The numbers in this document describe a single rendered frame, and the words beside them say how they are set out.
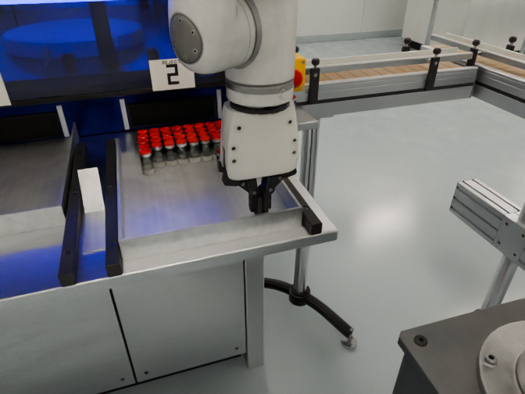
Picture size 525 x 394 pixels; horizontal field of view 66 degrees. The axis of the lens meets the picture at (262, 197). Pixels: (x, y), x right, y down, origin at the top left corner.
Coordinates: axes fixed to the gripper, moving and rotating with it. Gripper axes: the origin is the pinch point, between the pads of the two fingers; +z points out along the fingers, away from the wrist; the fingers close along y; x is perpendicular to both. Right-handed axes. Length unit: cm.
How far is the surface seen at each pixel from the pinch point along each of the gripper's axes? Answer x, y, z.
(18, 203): -17.9, 35.9, 4.3
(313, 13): -495, -234, 56
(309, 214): 2.1, -7.2, 2.4
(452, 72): -46, -72, 0
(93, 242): -3.4, 24.0, 4.2
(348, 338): -33, -44, 89
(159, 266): 4.3, 15.4, 4.4
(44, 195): -19.1, 32.0, 4.3
